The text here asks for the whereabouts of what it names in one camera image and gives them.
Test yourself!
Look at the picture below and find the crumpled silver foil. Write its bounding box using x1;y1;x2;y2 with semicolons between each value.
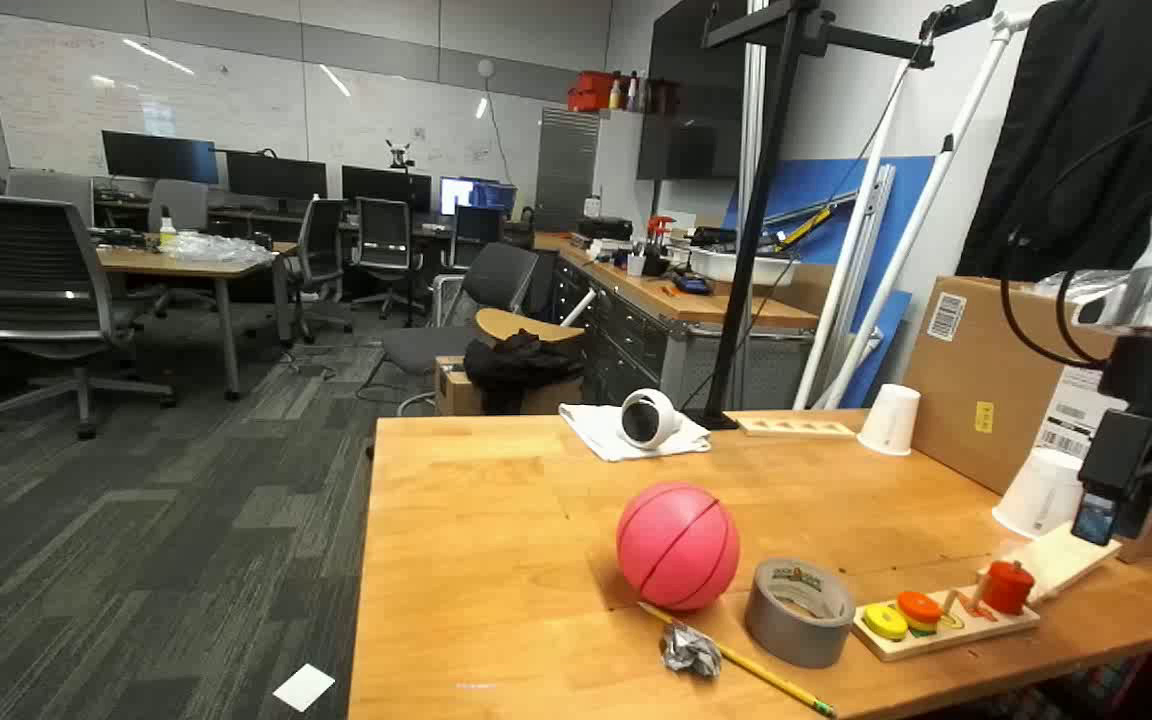
656;622;723;686

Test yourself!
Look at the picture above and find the white flat wooden board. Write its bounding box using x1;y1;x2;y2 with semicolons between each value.
1001;526;1124;603

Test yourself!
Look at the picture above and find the yellow pencil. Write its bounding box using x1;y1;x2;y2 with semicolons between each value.
634;599;838;720

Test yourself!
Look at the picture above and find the black pole camera stand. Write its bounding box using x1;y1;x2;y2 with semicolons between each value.
694;0;938;431

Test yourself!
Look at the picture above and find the long wooden workbench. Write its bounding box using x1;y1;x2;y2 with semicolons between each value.
533;234;822;412

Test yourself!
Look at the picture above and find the white paper cup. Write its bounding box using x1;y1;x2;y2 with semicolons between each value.
854;379;923;459
993;445;1089;540

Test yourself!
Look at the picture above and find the wooden office desk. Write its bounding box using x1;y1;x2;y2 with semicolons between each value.
92;238;298;405

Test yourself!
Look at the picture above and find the black curtain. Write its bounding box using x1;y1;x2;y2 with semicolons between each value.
951;0;1152;284

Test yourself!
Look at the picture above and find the grey duct tape roll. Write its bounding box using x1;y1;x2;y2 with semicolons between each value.
739;557;860;673

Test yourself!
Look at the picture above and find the wooden shape sorter plank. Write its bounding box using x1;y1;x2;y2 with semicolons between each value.
726;407;860;442

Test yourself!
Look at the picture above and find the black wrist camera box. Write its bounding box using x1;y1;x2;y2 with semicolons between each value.
1074;407;1152;540

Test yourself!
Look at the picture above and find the yellow stacking ring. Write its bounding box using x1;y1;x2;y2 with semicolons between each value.
860;599;911;644

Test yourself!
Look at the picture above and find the black padded office chair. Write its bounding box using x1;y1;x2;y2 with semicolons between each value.
461;238;545;319

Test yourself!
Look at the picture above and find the blue board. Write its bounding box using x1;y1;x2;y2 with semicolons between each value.
730;156;938;412

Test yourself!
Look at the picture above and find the pink rubber basketball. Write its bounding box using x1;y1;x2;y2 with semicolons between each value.
612;482;743;618

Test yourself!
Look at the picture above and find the white metal pole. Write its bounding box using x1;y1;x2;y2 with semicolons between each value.
788;53;920;412
814;11;1025;412

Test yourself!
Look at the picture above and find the wooden stacking toy base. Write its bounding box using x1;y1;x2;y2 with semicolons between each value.
853;583;1042;667

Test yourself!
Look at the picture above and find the black computer monitor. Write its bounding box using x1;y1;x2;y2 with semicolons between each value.
339;165;435;217
222;148;333;207
99;128;222;187

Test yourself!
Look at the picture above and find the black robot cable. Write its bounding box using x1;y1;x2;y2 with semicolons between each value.
995;138;1152;374

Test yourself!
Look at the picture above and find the small cardboard box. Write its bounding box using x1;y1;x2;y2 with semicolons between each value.
431;352;589;422

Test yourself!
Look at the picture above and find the white plastic bag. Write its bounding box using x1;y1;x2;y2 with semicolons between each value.
166;227;272;268

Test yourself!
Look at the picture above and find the red cylinder block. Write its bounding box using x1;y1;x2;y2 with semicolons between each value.
974;557;1041;622

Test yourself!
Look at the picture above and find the grey metal cabinet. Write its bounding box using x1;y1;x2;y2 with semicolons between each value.
533;110;604;234

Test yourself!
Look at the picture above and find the white paper sheet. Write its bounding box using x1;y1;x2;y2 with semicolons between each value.
269;659;339;716

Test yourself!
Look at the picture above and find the orange stacking ring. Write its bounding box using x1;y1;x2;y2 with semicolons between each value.
892;590;946;635

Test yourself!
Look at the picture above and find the large cardboard box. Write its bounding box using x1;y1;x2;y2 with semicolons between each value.
901;274;1119;497

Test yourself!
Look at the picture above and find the lit blue screen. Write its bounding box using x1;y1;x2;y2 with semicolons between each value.
435;176;521;219

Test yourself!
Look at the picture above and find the red toolbox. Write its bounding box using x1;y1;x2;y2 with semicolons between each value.
564;68;619;117

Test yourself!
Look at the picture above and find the grey mesh office chair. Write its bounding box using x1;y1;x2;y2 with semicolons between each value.
0;187;184;442
347;194;422;323
287;195;357;343

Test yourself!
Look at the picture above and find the wooden stool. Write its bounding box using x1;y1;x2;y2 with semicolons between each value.
470;306;589;352

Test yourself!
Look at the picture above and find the black bag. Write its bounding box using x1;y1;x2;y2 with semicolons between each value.
461;333;590;417

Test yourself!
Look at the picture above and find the black wall screen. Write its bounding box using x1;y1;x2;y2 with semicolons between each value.
634;0;748;183

